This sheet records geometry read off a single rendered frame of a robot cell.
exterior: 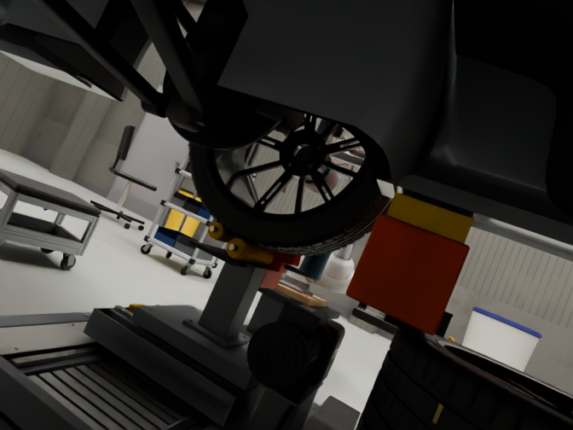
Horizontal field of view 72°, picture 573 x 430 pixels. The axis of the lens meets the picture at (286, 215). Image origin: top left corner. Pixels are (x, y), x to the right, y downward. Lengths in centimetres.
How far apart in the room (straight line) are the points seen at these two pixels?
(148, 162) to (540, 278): 573
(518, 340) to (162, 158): 546
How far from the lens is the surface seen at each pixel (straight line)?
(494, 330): 403
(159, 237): 343
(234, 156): 137
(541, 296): 503
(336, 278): 223
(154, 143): 708
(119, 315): 131
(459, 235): 74
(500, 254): 502
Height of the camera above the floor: 56
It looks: 4 degrees up
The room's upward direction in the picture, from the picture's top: 24 degrees clockwise
